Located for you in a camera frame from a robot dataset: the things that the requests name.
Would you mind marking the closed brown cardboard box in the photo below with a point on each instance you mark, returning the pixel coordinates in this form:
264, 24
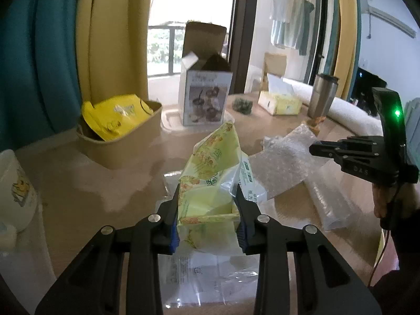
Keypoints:
275, 67

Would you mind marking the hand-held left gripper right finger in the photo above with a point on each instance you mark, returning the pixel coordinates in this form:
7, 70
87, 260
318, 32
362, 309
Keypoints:
242, 236

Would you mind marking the green yellow plastic bag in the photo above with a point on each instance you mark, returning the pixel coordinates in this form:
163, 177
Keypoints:
210, 170

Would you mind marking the person's right forearm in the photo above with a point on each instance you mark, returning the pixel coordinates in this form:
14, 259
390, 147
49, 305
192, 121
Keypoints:
407, 236

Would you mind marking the clear bubble wrap sheet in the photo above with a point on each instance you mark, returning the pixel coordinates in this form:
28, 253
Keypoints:
282, 160

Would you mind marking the yellow curtain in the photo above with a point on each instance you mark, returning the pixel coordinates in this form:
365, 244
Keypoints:
115, 32
346, 32

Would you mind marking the clear zip bag with paper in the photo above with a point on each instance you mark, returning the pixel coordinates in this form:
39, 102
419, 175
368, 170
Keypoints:
197, 275

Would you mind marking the teal curtain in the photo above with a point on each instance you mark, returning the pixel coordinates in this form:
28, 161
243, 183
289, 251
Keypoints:
32, 55

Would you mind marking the person's right hand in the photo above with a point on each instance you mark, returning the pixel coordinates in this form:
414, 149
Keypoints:
382, 201

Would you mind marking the dark monitor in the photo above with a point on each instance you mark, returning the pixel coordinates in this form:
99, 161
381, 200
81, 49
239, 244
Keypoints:
370, 88

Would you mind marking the balcony railing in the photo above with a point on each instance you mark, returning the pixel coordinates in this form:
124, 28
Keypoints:
164, 49

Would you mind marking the small green object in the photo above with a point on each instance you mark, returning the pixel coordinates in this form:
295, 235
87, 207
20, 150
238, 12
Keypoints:
242, 105

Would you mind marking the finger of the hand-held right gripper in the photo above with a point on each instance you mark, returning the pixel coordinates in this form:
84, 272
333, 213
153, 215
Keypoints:
357, 144
325, 152

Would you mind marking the open brown cardboard box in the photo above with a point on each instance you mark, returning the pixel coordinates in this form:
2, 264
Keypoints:
203, 39

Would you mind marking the clear plastic lid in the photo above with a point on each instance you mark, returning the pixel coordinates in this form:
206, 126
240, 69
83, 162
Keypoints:
169, 119

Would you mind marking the dark sliding door frame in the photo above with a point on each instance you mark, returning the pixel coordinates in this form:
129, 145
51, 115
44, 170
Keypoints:
241, 23

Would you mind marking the yellow tissue box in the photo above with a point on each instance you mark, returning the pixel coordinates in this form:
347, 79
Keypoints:
279, 103

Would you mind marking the kraft paper bin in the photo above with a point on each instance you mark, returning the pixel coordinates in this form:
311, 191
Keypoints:
118, 151

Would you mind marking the white printed carton box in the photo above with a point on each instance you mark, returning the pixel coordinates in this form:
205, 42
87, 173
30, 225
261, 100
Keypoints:
203, 98

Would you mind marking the yellow snack bag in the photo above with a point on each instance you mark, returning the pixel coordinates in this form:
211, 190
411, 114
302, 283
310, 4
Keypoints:
111, 115

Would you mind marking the white cartoon bear mug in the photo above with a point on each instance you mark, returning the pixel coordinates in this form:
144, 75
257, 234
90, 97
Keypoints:
16, 190

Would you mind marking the grey green hanging shirt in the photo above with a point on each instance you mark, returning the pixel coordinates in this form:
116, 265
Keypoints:
303, 23

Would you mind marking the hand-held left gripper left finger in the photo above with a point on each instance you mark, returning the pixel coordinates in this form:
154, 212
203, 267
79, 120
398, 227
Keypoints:
174, 239

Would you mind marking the stainless steel tumbler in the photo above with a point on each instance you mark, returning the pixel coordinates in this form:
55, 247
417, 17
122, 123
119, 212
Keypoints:
321, 98

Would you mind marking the white rolled mat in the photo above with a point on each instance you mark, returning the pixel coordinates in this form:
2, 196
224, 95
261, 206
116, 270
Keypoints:
351, 111

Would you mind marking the clear plastic package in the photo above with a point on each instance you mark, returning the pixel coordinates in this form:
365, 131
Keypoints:
328, 203

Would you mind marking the light blue hanging shirt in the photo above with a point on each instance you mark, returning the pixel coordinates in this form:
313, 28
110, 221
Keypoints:
280, 16

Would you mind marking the white air conditioner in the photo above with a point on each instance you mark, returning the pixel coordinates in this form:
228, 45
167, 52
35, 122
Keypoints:
387, 18

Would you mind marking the small brown wrapper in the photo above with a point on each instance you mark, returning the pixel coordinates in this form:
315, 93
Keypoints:
314, 126

